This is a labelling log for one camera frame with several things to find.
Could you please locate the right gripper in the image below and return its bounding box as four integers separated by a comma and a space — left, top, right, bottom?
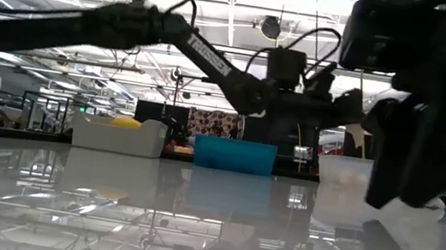
320, 0, 446, 218

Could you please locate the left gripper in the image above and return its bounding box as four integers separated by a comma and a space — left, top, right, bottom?
266, 77, 369, 134

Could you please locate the white garlic bulb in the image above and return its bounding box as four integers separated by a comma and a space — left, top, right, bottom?
341, 122, 367, 151

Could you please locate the white cloth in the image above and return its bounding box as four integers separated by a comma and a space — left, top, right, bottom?
378, 189, 446, 225

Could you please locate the yellow mango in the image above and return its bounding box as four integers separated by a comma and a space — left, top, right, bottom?
108, 114, 144, 132

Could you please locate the clear plastic basket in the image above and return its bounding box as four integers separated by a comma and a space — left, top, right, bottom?
315, 152, 376, 191

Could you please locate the black ceiling dome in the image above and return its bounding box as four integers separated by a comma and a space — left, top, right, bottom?
259, 14, 284, 42

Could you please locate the teal plastic basket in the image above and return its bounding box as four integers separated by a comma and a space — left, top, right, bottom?
191, 134, 279, 178

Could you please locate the patterned red cloth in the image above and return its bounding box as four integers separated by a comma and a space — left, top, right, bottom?
186, 107, 247, 142

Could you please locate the black partition panel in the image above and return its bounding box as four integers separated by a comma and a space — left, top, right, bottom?
132, 99, 191, 137

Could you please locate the grey-white plastic basket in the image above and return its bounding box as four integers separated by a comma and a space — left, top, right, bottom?
69, 109, 169, 161

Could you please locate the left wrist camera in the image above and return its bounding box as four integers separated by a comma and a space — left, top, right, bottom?
263, 45, 310, 94

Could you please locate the black metal frame cage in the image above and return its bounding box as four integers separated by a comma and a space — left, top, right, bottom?
18, 89, 77, 137

